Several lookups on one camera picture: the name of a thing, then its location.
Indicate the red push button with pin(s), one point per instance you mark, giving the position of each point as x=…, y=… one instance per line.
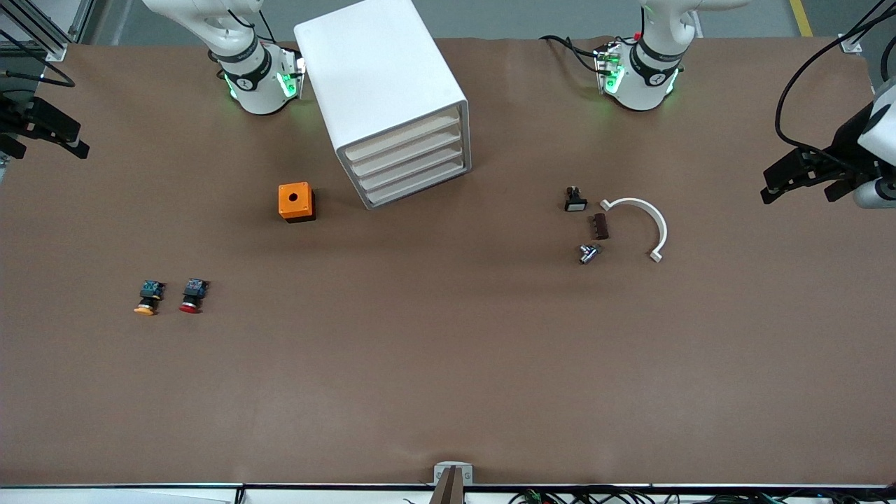
x=191, y=297

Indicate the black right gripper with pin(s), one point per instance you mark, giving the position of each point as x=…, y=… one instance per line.
x=15, y=117

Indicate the orange button enclosure box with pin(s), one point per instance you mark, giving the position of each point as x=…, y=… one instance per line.
x=294, y=199

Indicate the white rectangular push button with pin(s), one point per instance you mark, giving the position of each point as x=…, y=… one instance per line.
x=575, y=203

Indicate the dark brown cylinder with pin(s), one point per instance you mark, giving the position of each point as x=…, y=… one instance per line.
x=601, y=227

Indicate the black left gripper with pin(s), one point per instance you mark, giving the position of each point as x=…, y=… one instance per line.
x=846, y=142

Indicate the brown table mat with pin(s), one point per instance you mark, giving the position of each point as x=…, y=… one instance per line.
x=420, y=350

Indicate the yellow push button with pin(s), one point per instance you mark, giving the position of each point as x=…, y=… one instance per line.
x=147, y=299

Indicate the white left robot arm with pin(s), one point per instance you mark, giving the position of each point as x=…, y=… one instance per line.
x=640, y=77

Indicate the white semicircular pipe clamp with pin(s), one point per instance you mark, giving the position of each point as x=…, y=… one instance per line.
x=658, y=222

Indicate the grey metal bracket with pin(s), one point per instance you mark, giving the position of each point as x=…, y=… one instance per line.
x=439, y=476

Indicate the chrome pipe fitting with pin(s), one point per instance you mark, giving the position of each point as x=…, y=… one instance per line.
x=589, y=253

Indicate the aluminium frame profile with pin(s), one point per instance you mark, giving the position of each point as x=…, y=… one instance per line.
x=851, y=44
x=54, y=50

